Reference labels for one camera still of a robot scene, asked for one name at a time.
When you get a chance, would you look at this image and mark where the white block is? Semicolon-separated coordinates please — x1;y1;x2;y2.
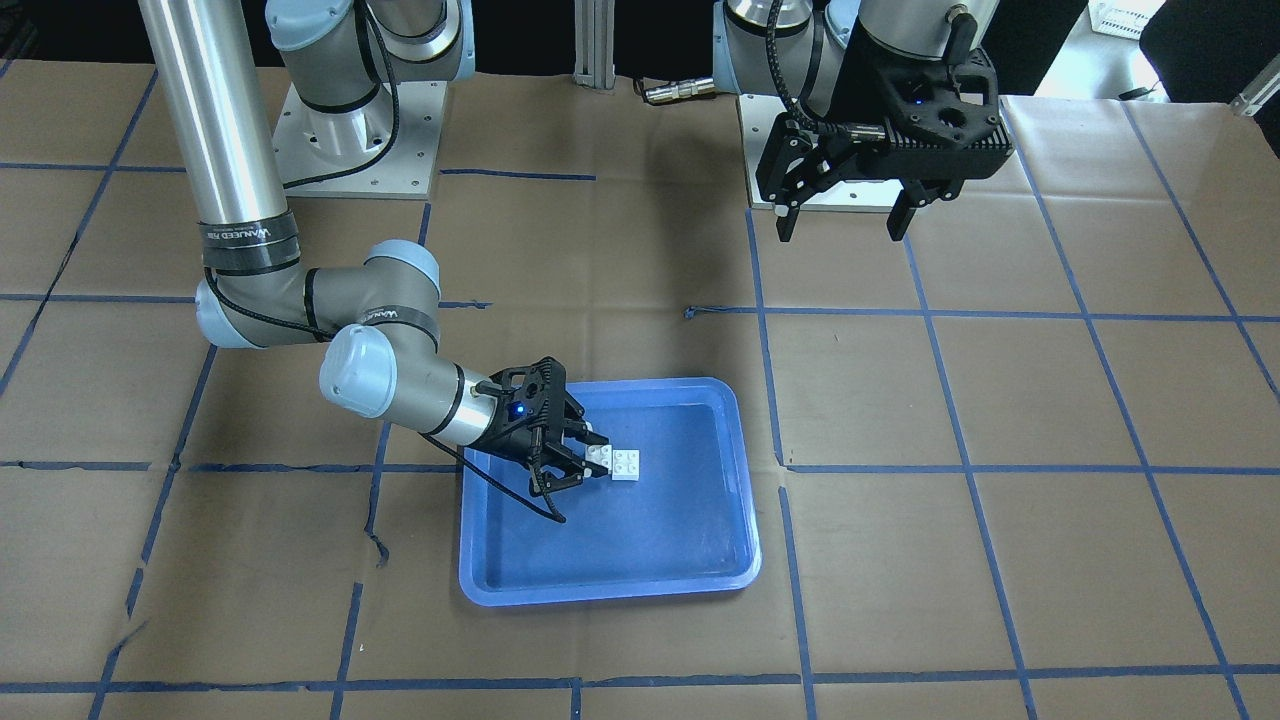
584;445;614;478
611;448;643;483

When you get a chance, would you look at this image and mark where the black gripper camera mount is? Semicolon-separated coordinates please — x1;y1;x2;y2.
873;46;1014;181

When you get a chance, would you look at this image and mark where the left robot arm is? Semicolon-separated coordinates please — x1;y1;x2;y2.
713;1;1015;242

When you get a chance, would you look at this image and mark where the brown paper table cover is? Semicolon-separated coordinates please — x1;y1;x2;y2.
1;60;1279;719

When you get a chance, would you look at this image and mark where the aluminium frame post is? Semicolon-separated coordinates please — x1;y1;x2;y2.
572;0;617;94

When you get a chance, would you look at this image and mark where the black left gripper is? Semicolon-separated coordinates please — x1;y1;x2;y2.
755;60;969;243

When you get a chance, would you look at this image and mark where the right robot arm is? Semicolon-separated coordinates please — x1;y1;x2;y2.
140;1;612;497

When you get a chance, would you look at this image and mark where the blue plastic tray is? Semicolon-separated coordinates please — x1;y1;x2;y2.
458;377;762;607

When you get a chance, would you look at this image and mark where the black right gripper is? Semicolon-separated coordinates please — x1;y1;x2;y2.
470;357;611;497

